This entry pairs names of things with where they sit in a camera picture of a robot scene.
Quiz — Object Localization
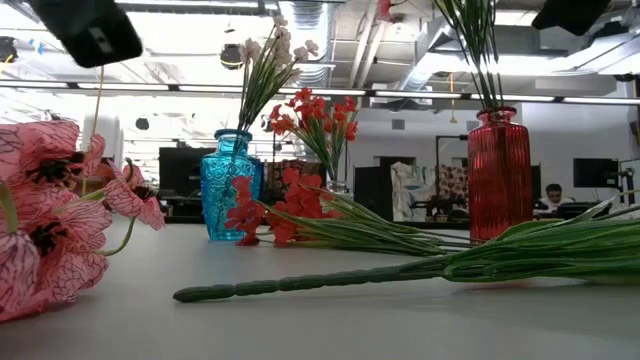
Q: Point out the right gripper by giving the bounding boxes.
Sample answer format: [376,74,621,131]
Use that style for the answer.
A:
[531,0,612,37]

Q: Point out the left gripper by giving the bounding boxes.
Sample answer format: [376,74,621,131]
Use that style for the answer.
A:
[27,0,145,70]

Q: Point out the pink artificial flower bunch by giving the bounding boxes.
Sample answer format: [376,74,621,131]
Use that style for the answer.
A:
[375,0,505,111]
[0,119,166,324]

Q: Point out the red artificial flower bunch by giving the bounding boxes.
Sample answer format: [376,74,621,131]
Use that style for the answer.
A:
[268,87,360,182]
[223,167,474,257]

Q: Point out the small clear glass vase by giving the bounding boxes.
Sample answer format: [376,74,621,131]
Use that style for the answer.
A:
[324,178,354,201]

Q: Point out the green artificial stem foreground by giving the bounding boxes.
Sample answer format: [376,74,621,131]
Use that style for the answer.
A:
[172,199,640,304]

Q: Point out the red ribbed glass vase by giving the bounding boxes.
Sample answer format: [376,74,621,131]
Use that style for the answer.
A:
[467,105,534,244]

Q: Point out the blue patterned glass vase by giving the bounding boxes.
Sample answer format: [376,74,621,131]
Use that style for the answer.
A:
[199,128,265,243]

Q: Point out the black monitor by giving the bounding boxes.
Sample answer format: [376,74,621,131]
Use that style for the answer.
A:
[572,157,620,189]

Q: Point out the black cabinet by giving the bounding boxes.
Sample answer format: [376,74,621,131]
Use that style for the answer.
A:
[158,146,204,197]

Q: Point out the person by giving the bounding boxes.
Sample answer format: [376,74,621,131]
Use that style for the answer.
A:
[532,182,576,216]

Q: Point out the ceiling light bar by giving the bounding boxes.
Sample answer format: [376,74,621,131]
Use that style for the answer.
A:
[0,79,640,106]

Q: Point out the brown patterned fabric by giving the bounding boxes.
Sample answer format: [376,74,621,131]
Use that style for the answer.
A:
[438,163,470,201]

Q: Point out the white draped fabric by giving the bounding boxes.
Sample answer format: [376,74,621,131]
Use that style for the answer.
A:
[389,160,437,221]

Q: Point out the yellow hanging cord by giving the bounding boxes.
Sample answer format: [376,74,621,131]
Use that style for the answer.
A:
[91,66,106,132]

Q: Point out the smooth silver air duct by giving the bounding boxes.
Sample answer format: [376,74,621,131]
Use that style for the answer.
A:
[399,0,501,91]

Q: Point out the black dome ceiling camera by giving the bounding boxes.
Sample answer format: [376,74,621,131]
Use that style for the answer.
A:
[219,43,245,70]

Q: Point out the corrugated silver air duct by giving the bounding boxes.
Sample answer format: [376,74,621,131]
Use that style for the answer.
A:
[291,0,326,161]

